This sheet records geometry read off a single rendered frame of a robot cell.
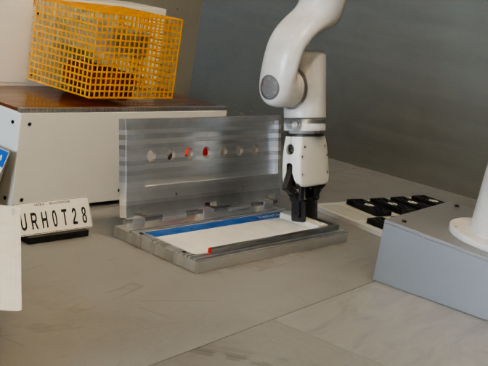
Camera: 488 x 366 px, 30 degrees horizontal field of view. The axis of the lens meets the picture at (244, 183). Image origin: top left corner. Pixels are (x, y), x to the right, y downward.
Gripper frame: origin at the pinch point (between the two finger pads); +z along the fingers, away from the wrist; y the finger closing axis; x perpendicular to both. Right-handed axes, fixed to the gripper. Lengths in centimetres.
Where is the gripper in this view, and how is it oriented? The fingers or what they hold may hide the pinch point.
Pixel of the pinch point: (304, 210)
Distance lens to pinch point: 182.7
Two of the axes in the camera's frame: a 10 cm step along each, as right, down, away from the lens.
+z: 0.0, 10.0, 0.9
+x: -7.7, -0.6, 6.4
